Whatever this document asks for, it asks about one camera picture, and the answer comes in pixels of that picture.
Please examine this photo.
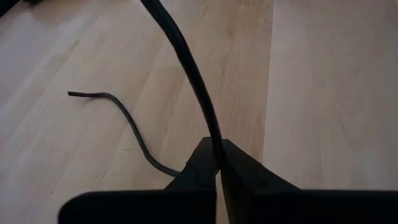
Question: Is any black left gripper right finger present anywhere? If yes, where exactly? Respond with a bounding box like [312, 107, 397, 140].
[220, 139, 398, 224]

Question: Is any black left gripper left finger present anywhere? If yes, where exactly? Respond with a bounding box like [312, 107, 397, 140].
[57, 136, 218, 224]

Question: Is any thin black cord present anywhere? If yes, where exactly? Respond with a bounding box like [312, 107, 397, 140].
[67, 0, 225, 178]

